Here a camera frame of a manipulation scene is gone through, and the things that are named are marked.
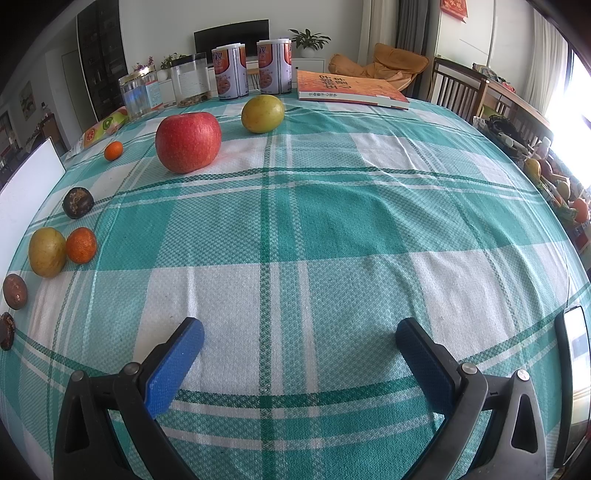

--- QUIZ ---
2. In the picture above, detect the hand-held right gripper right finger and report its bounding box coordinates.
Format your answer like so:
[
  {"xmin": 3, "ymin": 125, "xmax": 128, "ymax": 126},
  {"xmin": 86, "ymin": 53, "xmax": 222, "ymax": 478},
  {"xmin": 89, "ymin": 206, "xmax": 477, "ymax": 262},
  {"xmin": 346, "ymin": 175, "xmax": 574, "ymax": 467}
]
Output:
[{"xmin": 396, "ymin": 316, "xmax": 548, "ymax": 480}]

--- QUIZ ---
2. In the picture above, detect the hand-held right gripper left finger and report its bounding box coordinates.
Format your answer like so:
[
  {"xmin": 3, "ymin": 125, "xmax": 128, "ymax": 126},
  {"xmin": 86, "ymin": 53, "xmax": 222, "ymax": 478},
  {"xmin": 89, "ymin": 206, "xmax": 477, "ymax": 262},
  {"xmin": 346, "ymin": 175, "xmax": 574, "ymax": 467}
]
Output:
[{"xmin": 53, "ymin": 316, "xmax": 205, "ymax": 480}]

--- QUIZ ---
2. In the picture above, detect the yellow round fruit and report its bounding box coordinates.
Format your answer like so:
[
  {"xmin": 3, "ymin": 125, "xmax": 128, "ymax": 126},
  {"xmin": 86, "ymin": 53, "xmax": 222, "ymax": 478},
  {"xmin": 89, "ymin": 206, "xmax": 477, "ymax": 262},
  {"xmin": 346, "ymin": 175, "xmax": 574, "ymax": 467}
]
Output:
[
  {"xmin": 241, "ymin": 95, "xmax": 286, "ymax": 134},
  {"xmin": 28, "ymin": 227, "xmax": 68, "ymax": 278}
]

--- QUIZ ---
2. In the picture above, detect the dark mushroom bottom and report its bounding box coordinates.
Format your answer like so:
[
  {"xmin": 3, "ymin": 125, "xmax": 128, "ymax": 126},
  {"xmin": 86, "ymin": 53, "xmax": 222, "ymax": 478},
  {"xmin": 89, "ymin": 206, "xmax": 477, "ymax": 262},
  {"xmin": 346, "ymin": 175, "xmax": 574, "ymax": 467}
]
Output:
[{"xmin": 0, "ymin": 312, "xmax": 18, "ymax": 352}]

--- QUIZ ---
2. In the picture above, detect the dark mushroom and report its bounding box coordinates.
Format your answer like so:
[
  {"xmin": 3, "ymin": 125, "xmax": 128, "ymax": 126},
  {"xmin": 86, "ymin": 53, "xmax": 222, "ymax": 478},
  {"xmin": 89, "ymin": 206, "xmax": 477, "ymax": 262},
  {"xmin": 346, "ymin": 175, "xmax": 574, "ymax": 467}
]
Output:
[
  {"xmin": 63, "ymin": 187, "xmax": 95, "ymax": 219},
  {"xmin": 0, "ymin": 312, "xmax": 18, "ymax": 352}
]

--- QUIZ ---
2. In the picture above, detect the dark brown wrinkled fruit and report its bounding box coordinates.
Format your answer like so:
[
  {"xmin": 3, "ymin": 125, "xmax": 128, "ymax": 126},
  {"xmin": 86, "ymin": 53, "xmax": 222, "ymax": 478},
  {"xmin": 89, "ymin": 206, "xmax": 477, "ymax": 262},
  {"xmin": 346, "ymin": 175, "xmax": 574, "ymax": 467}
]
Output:
[{"xmin": 3, "ymin": 273, "xmax": 29, "ymax": 309}]

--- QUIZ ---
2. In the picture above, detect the dark mushroom top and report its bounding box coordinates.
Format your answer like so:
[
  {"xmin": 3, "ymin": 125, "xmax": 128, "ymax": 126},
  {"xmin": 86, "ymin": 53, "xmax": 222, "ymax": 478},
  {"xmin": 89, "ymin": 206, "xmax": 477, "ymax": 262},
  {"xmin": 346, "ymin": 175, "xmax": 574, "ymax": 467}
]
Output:
[{"xmin": 63, "ymin": 187, "xmax": 95, "ymax": 219}]

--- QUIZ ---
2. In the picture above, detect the red apple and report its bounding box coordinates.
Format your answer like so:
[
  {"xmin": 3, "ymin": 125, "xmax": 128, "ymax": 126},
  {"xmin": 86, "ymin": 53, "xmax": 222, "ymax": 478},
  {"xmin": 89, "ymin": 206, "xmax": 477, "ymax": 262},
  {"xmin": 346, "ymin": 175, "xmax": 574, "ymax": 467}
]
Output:
[{"xmin": 155, "ymin": 112, "xmax": 222, "ymax": 174}]

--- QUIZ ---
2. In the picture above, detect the white cardboard box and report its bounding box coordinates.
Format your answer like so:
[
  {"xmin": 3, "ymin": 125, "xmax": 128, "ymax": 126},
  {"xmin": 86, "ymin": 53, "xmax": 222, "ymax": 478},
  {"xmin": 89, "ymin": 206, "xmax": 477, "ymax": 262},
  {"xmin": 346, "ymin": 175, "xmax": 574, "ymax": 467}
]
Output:
[{"xmin": 0, "ymin": 137, "xmax": 66, "ymax": 282}]

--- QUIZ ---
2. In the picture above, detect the black smartphone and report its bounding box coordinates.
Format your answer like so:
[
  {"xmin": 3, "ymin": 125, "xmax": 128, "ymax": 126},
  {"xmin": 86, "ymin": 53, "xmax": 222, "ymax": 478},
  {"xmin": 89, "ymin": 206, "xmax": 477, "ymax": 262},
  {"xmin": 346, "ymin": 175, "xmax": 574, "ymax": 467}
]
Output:
[{"xmin": 554, "ymin": 305, "xmax": 591, "ymax": 469}]

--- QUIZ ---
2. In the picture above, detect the pile of cluttered items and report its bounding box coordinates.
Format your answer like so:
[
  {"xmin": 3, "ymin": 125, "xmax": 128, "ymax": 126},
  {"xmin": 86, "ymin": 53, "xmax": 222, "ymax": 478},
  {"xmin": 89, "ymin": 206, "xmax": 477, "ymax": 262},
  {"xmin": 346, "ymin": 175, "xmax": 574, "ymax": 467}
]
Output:
[{"xmin": 475, "ymin": 113, "xmax": 591, "ymax": 227}]

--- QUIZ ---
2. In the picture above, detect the colourful snack packet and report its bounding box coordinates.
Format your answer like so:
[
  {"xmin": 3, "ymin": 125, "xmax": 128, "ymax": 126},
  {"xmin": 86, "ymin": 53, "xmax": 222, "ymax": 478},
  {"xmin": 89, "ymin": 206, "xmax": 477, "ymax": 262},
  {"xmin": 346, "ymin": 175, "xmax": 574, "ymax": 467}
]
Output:
[{"xmin": 69, "ymin": 106, "xmax": 130, "ymax": 155}]

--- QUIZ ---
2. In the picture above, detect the glass jar with gold lid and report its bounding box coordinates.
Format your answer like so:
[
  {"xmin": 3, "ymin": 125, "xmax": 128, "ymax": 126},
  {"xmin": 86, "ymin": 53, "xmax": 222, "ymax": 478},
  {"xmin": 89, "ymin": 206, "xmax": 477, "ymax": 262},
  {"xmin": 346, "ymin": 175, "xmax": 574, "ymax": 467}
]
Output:
[{"xmin": 119, "ymin": 67, "xmax": 163, "ymax": 121}]

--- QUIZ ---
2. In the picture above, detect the dark wooden chair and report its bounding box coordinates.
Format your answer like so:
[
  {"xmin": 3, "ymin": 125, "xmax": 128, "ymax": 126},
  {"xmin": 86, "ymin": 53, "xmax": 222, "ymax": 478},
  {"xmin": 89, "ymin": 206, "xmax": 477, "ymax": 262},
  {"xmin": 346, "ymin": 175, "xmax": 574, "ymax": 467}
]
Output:
[{"xmin": 427, "ymin": 56, "xmax": 490, "ymax": 124}]

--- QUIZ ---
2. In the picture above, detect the clear jar with black lid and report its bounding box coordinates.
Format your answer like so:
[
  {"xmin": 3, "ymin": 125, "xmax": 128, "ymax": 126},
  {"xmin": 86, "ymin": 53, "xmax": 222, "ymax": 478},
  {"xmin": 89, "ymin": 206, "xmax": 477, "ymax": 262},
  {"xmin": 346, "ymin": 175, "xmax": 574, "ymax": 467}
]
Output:
[{"xmin": 171, "ymin": 52, "xmax": 212, "ymax": 108}]

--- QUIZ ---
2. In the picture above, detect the orange cover book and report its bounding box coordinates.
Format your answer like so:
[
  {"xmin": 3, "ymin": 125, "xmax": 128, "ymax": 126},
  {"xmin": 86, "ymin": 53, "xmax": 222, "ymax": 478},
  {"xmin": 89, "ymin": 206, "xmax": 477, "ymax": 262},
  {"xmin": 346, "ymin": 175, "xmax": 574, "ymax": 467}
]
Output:
[{"xmin": 297, "ymin": 70, "xmax": 411, "ymax": 110}]

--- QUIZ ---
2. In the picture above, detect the leafy green pot plant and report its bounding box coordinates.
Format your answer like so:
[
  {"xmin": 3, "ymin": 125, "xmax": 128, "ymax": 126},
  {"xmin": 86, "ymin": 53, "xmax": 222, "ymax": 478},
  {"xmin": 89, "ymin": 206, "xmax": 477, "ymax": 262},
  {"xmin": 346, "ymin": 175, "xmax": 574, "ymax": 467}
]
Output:
[{"xmin": 161, "ymin": 53, "xmax": 186, "ymax": 80}]

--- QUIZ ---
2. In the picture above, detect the orange cushioned lounge chair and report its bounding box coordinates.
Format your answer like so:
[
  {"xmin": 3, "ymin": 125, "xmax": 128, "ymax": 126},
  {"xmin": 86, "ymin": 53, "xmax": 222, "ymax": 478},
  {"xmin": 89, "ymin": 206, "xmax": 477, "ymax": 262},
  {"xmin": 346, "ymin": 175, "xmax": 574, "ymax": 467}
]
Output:
[{"xmin": 329, "ymin": 43, "xmax": 430, "ymax": 93}]

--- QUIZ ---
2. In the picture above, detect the white television cabinet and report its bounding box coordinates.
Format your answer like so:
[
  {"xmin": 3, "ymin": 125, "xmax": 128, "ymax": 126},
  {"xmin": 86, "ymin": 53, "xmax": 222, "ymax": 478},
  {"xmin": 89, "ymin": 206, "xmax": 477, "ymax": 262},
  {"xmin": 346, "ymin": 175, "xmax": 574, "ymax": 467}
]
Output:
[{"xmin": 247, "ymin": 56, "xmax": 326, "ymax": 75}]

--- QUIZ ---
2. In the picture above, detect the dark glass display cabinet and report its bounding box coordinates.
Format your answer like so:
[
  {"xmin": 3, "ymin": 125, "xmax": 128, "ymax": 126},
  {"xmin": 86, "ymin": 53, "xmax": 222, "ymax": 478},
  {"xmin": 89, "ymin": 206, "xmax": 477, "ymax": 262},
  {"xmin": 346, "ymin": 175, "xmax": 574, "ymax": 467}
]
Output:
[{"xmin": 76, "ymin": 0, "xmax": 127, "ymax": 121}]

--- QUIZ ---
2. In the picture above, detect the black television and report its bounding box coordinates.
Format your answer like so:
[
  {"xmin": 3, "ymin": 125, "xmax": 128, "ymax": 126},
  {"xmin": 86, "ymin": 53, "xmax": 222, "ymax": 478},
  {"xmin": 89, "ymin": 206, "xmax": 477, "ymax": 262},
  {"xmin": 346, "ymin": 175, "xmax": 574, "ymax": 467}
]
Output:
[{"xmin": 193, "ymin": 19, "xmax": 270, "ymax": 59}]

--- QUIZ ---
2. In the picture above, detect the grey curtain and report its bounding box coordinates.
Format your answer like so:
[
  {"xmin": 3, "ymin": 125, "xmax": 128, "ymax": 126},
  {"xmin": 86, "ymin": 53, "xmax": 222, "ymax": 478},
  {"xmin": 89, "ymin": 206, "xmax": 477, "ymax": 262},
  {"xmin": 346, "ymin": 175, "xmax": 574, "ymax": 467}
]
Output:
[{"xmin": 397, "ymin": 0, "xmax": 439, "ymax": 58}]

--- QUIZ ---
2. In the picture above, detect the green potted plant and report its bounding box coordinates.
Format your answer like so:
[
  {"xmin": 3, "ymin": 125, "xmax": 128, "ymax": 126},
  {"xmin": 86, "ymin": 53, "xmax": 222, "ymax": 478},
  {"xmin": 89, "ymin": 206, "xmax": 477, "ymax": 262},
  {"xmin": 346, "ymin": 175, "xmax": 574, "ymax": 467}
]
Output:
[{"xmin": 290, "ymin": 28, "xmax": 331, "ymax": 58}]

